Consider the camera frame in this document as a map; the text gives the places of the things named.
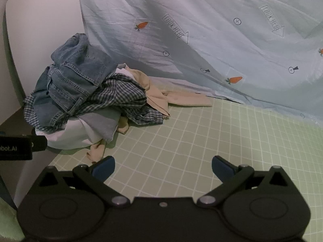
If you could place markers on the white garment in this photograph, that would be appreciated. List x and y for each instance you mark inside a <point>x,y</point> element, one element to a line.
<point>69,137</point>

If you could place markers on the green grid bed sheet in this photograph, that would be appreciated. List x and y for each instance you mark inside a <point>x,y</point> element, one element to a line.
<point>191,136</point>

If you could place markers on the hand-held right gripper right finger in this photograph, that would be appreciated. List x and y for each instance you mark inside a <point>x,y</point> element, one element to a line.
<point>222,168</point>

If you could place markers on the light blue carrot-print blanket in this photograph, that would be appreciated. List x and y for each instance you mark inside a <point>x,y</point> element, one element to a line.
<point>214,35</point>

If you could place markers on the light green cloth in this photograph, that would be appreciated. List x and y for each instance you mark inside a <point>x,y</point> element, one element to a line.
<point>6,219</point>

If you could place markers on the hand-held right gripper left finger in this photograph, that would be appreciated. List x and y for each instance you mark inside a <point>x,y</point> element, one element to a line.
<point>104,168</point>

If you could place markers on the beige garment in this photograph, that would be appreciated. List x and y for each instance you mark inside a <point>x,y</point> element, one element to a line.
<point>156,97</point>

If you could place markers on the blue denim jeans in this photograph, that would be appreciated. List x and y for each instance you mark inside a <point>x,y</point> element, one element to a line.
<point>73,75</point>

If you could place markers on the blue checked shirt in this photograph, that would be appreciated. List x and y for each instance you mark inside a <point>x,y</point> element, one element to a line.
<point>121,93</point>

